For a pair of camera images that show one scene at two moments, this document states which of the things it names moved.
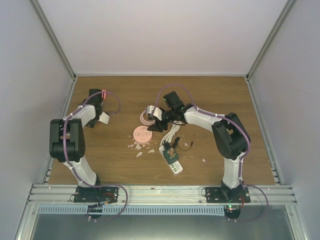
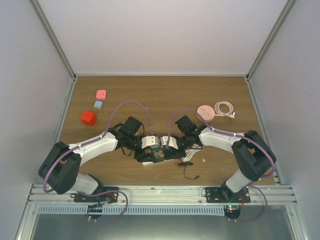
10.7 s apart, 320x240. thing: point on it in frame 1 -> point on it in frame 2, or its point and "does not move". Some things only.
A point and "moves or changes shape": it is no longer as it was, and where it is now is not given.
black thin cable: x=192 y=143 moves or changes shape
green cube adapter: x=171 y=155 moves or changes shape
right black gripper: x=158 y=126 -> x=174 y=154
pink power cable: x=146 y=121 -> x=230 y=114
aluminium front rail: x=161 y=195 does not move
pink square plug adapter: x=104 y=94 does not move
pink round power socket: x=141 y=135 moves or changes shape
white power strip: x=176 y=167 -> x=147 y=164
